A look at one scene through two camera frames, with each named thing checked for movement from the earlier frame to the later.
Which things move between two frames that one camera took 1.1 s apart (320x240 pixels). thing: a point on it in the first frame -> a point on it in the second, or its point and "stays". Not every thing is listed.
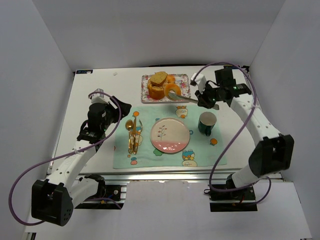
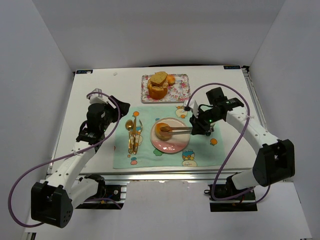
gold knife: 134,136 stays
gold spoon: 129,125 stays
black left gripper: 119,107 stays
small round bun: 171,79 stays
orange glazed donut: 170,87 -> 158,133
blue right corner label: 231,67 stays
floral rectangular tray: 182,80 stays
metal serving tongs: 175,97 -> 168,131
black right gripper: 204,97 -> 196,125
